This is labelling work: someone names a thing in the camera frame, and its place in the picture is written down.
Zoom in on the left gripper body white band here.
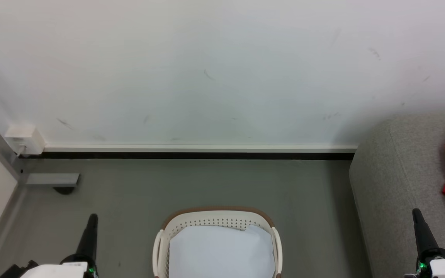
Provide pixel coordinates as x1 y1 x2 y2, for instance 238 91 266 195
22 253 99 278

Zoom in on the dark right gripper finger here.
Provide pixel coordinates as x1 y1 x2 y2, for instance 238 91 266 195
413 209 428 253
416 209 439 251

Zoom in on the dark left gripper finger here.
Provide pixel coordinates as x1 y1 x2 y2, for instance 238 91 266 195
87 214 99 256
76 214 94 256

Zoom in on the white perforated laundry basket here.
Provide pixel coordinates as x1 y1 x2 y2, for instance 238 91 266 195
152 207 283 278

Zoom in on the grey fabric sofa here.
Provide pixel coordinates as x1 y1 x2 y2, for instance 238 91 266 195
349 112 445 278

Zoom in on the grey metal partition foot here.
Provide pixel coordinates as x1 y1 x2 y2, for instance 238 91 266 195
25 173 80 195

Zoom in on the pale blue cloth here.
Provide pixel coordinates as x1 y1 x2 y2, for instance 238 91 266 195
168 225 276 278

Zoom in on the white and black baseboard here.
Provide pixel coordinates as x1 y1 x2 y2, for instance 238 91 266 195
43 145 358 161

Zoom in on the grey metal partition rail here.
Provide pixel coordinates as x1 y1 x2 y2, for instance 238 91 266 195
0 181 28 278

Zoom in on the white wall socket box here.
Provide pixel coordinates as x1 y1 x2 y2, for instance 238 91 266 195
5 124 45 156

